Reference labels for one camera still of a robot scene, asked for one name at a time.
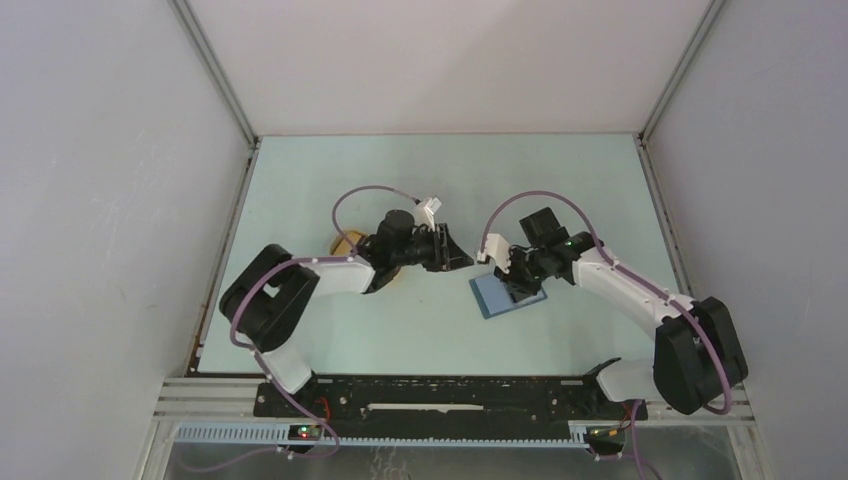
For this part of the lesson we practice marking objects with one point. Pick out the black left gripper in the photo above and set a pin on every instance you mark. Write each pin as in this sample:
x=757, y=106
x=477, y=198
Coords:
x=443, y=248

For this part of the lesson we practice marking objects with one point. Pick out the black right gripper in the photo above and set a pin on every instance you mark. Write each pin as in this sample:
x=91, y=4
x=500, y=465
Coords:
x=513, y=281

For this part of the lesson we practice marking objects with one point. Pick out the blue card holder wallet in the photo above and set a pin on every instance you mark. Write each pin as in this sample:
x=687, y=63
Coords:
x=493, y=299

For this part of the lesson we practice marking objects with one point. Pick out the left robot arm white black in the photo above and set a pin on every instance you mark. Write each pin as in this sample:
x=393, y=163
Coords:
x=264, y=305

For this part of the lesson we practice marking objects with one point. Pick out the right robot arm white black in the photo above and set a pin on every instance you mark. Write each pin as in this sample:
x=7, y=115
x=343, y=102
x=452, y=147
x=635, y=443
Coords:
x=697, y=356

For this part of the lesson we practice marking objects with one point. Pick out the beige oval card tray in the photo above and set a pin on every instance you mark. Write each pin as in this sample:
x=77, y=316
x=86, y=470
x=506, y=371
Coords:
x=382, y=276

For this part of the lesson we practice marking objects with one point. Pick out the gold credit card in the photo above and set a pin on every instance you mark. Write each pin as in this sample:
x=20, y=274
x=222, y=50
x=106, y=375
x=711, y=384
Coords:
x=344, y=244

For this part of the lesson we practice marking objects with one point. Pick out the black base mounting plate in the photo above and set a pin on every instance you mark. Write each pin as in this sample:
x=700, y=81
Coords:
x=463, y=408

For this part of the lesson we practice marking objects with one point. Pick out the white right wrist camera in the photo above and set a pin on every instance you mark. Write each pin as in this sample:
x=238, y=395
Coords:
x=495, y=248

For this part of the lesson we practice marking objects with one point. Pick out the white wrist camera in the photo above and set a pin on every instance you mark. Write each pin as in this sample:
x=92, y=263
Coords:
x=495, y=248
x=425, y=210

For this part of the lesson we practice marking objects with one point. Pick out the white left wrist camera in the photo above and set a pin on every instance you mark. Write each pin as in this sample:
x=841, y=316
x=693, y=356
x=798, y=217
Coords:
x=425, y=210

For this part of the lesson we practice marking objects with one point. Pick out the aluminium frame rail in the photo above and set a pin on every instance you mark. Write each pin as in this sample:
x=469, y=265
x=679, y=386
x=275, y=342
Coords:
x=228, y=403

